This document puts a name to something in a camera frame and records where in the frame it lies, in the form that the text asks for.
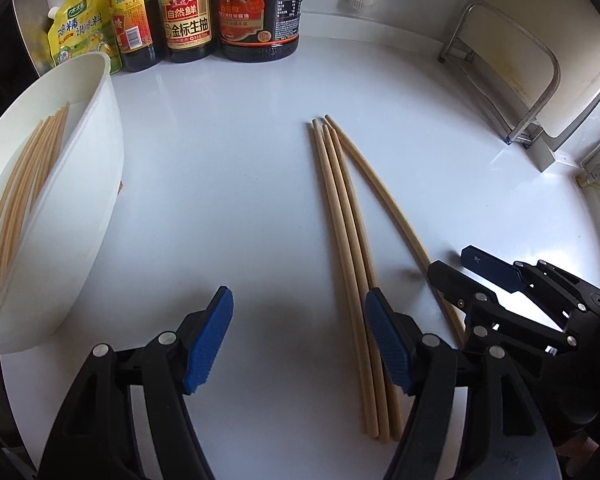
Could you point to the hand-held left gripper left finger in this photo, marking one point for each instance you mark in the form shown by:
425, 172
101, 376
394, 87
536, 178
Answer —
207, 342

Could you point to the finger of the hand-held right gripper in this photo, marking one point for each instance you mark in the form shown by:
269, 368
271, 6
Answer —
447, 282
487, 266

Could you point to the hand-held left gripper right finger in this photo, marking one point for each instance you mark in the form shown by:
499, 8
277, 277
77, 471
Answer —
387, 335

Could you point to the wooden chopstick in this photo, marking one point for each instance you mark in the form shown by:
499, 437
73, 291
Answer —
347, 200
338, 200
328, 200
380, 187

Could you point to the white plastic container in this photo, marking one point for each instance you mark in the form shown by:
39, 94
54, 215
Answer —
75, 230

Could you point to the bundle of wooden chopsticks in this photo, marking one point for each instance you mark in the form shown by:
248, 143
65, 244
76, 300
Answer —
10, 210

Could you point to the metal rack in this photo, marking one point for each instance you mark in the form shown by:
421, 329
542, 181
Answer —
517, 135

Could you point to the white power strip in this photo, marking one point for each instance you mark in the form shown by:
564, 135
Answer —
595, 177

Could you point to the white cutting board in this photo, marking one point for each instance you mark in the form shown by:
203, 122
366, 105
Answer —
530, 5

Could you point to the clear soy sauce bottle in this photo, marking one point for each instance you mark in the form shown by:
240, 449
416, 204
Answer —
187, 25

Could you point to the dark sauce jug red cap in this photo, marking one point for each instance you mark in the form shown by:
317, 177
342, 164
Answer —
260, 20

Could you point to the vinegar bottle with red label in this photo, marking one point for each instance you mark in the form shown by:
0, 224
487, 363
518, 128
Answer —
130, 25

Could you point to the yellow seasoning pouch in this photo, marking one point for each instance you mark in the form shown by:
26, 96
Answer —
80, 25

